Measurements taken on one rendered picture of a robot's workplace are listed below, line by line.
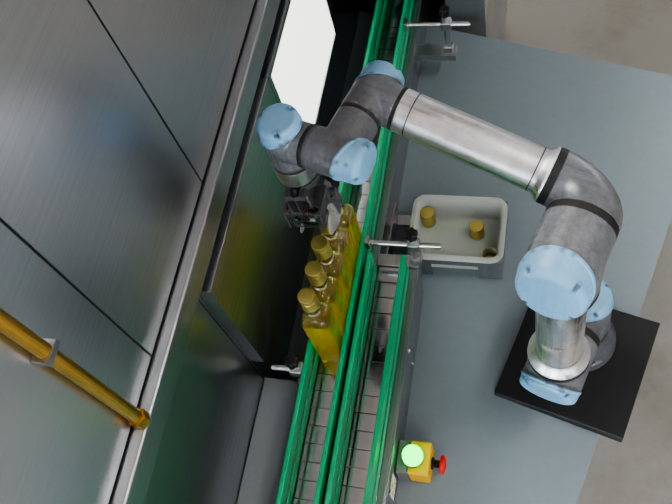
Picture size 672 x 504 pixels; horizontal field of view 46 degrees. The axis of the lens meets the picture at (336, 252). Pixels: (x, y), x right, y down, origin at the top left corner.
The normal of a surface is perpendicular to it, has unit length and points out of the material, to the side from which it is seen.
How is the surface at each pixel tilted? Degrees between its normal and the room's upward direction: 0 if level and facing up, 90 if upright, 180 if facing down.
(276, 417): 0
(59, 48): 90
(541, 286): 81
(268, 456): 0
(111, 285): 90
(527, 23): 0
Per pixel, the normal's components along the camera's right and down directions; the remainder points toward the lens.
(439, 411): -0.20, -0.47
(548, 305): -0.47, 0.74
